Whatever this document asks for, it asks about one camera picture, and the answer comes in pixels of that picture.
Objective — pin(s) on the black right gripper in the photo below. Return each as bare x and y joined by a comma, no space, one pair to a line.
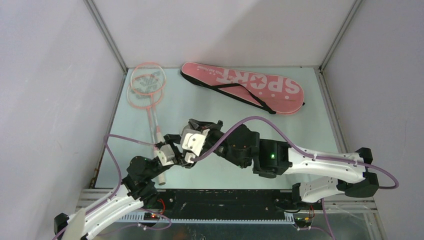
195,124

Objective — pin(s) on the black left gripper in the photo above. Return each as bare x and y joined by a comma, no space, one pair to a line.
179,159

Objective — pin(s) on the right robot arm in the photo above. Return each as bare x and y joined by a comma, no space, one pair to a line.
337,173

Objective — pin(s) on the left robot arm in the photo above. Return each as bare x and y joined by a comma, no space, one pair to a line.
135,191

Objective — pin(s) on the pink sport racket bag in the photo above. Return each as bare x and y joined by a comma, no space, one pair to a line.
274,94

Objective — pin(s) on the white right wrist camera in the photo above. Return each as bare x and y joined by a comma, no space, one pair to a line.
193,141

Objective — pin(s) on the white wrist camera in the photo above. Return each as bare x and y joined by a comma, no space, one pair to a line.
193,141
165,154

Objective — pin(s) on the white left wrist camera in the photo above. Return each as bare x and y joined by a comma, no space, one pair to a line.
165,154

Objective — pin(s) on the aluminium front frame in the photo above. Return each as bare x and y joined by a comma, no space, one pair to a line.
341,218

